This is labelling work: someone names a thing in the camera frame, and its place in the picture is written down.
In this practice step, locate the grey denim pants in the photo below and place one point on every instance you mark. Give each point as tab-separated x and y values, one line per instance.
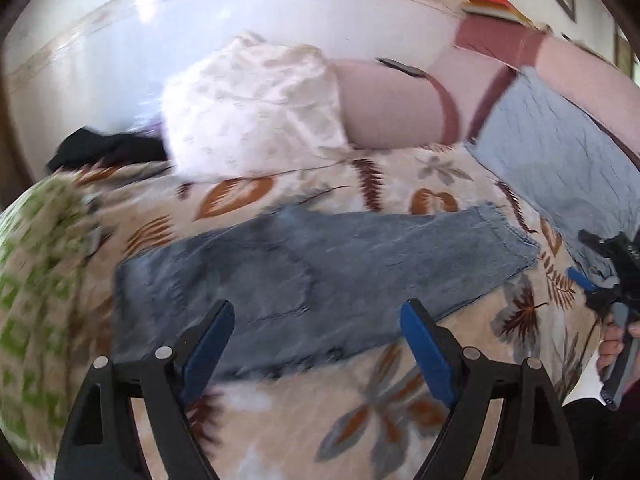
310	288

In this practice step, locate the red and yellow books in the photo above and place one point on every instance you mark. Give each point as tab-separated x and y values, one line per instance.
501	9

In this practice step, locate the white leaf print pillow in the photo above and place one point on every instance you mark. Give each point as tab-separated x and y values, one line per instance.
252	109

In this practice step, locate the leaf print bed sheet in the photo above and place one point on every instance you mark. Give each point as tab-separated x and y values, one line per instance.
367	416

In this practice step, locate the pink padded headboard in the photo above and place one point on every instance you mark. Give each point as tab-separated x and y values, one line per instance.
486	55

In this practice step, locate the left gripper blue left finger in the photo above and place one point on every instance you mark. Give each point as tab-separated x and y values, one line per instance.
200	348

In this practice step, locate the green patterned folded blanket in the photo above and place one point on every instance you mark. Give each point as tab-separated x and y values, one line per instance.
44	245

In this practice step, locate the pink cylindrical bolster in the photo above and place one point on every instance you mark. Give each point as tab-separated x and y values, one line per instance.
384	108

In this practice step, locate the right hand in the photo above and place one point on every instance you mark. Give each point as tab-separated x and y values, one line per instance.
611	346

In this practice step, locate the black garment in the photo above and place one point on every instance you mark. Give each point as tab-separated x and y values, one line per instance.
86	148

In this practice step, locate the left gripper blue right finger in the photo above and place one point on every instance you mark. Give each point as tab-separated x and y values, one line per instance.
436	351

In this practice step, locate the light blue quilted pillow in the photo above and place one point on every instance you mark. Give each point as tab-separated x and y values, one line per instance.
554	155

